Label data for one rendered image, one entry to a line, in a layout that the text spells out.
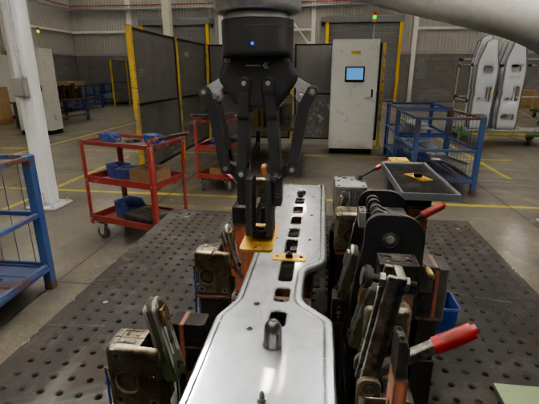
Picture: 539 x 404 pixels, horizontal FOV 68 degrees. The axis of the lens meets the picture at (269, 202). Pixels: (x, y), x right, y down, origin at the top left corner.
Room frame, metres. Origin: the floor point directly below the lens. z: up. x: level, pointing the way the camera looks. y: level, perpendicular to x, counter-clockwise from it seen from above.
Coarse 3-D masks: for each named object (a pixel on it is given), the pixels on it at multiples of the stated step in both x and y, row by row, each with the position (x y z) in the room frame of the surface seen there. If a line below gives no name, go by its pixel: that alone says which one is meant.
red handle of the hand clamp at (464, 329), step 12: (468, 324) 0.42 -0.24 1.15; (444, 336) 0.42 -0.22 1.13; (456, 336) 0.41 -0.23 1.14; (468, 336) 0.41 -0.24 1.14; (420, 348) 0.42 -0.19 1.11; (432, 348) 0.42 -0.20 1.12; (444, 348) 0.41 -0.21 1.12; (384, 360) 0.43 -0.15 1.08; (420, 360) 0.42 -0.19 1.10; (360, 372) 0.43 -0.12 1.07; (384, 372) 0.42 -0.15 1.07
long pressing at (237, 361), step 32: (288, 192) 1.49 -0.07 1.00; (320, 192) 1.49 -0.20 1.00; (288, 224) 1.14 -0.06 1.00; (320, 224) 1.14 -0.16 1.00; (256, 256) 0.93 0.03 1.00; (320, 256) 0.92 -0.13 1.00; (256, 288) 0.77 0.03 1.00; (288, 288) 0.77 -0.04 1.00; (224, 320) 0.65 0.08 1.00; (256, 320) 0.65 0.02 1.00; (288, 320) 0.65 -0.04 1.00; (320, 320) 0.65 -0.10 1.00; (224, 352) 0.56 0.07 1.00; (256, 352) 0.56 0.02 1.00; (288, 352) 0.56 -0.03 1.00; (320, 352) 0.56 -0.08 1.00; (192, 384) 0.49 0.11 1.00; (224, 384) 0.48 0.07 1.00; (256, 384) 0.48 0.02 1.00; (288, 384) 0.48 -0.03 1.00; (320, 384) 0.48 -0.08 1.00
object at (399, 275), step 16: (368, 272) 0.43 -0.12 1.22; (384, 272) 0.44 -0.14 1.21; (400, 272) 0.43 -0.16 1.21; (384, 288) 0.42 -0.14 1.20; (400, 288) 0.41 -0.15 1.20; (384, 304) 0.42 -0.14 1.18; (400, 304) 0.41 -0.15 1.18; (384, 320) 0.42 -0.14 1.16; (368, 336) 0.44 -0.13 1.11; (384, 336) 0.41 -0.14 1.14; (368, 352) 0.42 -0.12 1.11; (384, 352) 0.41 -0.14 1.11; (368, 368) 0.42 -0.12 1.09
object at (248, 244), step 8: (256, 224) 0.49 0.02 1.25; (264, 224) 0.49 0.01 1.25; (256, 232) 0.44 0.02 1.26; (264, 232) 0.44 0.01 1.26; (248, 240) 0.43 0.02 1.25; (256, 240) 0.44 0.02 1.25; (264, 240) 0.44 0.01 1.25; (272, 240) 0.44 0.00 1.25; (240, 248) 0.41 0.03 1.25; (248, 248) 0.41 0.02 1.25; (256, 248) 0.41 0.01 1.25; (264, 248) 0.41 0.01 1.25; (272, 248) 0.41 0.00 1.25
